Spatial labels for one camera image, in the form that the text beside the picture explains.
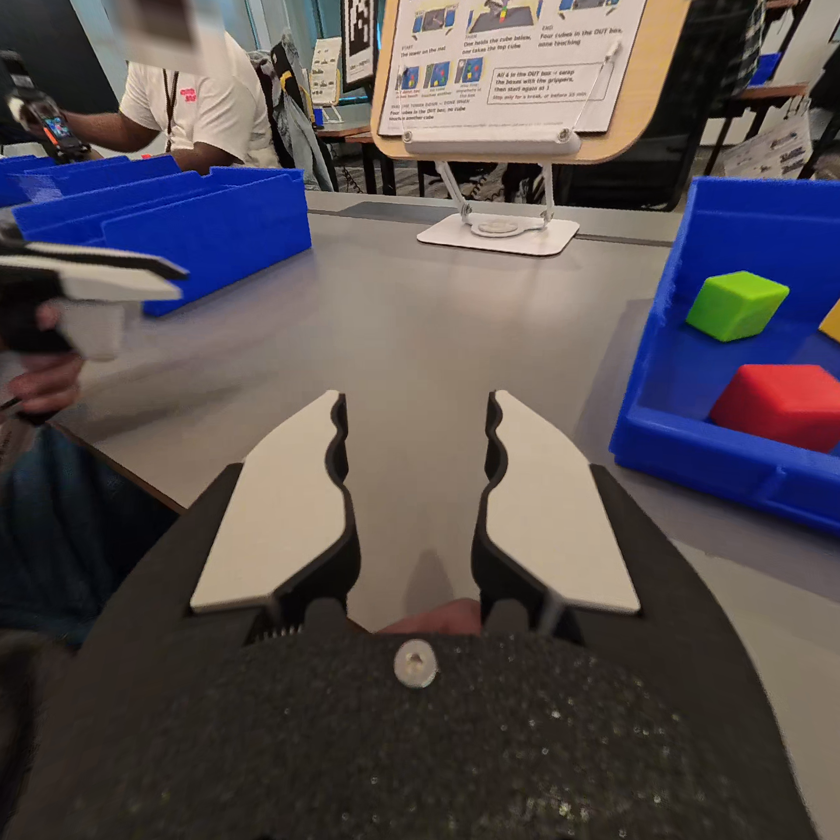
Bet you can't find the grey desk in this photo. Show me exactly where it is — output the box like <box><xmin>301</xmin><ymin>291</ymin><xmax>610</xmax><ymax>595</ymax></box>
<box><xmin>49</xmin><ymin>190</ymin><xmax>840</xmax><ymax>840</ymax></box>

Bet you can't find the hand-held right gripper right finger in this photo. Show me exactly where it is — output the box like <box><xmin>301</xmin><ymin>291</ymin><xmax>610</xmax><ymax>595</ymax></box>
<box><xmin>471</xmin><ymin>391</ymin><xmax>641</xmax><ymax>632</ymax></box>

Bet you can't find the grey jacket on chair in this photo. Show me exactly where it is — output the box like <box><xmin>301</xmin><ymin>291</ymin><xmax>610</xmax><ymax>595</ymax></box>
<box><xmin>252</xmin><ymin>33</ymin><xmax>337</xmax><ymax>193</ymax></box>

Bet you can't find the person's left hand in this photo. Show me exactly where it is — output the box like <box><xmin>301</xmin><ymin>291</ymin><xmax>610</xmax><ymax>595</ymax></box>
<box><xmin>0</xmin><ymin>302</ymin><xmax>86</xmax><ymax>422</ymax></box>

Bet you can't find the printed instruction sheet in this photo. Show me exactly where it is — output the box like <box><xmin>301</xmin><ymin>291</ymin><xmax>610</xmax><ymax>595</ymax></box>
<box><xmin>377</xmin><ymin>0</ymin><xmax>647</xmax><ymax>137</ymax></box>

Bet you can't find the wooden side table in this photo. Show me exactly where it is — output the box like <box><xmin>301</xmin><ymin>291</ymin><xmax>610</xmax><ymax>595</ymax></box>
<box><xmin>314</xmin><ymin>121</ymin><xmax>383</xmax><ymax>195</ymax></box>
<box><xmin>705</xmin><ymin>80</ymin><xmax>812</xmax><ymax>177</ymax></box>

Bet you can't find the green cube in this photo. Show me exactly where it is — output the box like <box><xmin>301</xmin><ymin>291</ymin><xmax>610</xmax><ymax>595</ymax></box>
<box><xmin>686</xmin><ymin>270</ymin><xmax>790</xmax><ymax>343</ymax></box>

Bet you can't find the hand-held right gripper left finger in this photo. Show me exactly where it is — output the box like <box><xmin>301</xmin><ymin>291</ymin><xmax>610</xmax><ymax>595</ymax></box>
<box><xmin>189</xmin><ymin>391</ymin><xmax>362</xmax><ymax>614</ymax></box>

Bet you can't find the white paper sign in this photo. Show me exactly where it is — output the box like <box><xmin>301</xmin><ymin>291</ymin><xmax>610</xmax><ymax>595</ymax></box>
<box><xmin>308</xmin><ymin>36</ymin><xmax>344</xmax><ymax>106</ymax></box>

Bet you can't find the wooden board document stand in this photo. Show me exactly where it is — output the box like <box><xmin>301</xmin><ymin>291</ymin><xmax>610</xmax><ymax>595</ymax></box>
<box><xmin>369</xmin><ymin>0</ymin><xmax>693</xmax><ymax>258</ymax></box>

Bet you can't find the person's blue jeans leg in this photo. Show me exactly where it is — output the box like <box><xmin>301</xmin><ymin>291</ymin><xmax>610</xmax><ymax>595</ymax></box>
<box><xmin>0</xmin><ymin>425</ymin><xmax>183</xmax><ymax>649</ymax></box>

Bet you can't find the black and white marker sign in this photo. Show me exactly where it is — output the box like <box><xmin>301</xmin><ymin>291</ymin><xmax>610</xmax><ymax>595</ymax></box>
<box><xmin>341</xmin><ymin>0</ymin><xmax>380</xmax><ymax>93</ymax></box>

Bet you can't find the blue plastic bin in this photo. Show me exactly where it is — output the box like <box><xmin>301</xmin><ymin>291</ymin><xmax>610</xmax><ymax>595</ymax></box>
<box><xmin>0</xmin><ymin>154</ymin><xmax>182</xmax><ymax>207</ymax></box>
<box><xmin>13</xmin><ymin>166</ymin><xmax>312</xmax><ymax>318</ymax></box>
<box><xmin>609</xmin><ymin>176</ymin><xmax>840</xmax><ymax>538</ymax></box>

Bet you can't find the red cube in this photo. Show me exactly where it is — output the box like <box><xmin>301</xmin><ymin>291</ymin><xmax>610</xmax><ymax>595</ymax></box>
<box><xmin>709</xmin><ymin>364</ymin><xmax>840</xmax><ymax>455</ymax></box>

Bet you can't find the newspaper sheet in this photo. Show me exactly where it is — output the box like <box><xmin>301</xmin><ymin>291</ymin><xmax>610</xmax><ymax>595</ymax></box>
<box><xmin>722</xmin><ymin>115</ymin><xmax>816</xmax><ymax>179</ymax></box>

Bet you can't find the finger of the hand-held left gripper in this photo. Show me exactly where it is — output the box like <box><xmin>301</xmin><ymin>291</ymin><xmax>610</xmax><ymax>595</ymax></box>
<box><xmin>0</xmin><ymin>240</ymin><xmax>190</xmax><ymax>280</ymax></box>
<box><xmin>0</xmin><ymin>256</ymin><xmax>185</xmax><ymax>363</ymax></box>

